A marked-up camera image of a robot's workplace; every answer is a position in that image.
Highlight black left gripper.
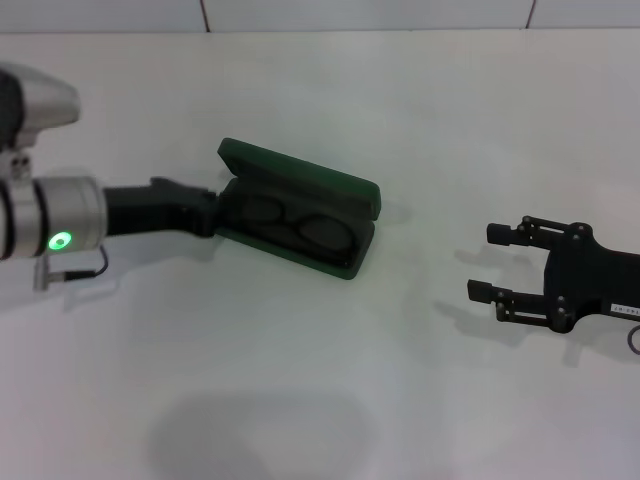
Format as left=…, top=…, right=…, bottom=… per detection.
left=101, top=175, right=224, bottom=240

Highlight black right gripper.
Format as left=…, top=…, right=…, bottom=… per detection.
left=466, top=214, right=640, bottom=335

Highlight black glasses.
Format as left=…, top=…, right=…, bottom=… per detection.
left=239, top=194, right=354, bottom=266

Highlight green glasses case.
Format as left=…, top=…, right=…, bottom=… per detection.
left=215, top=137, right=382, bottom=281

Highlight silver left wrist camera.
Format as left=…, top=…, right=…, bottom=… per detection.
left=0, top=62, right=82, bottom=151

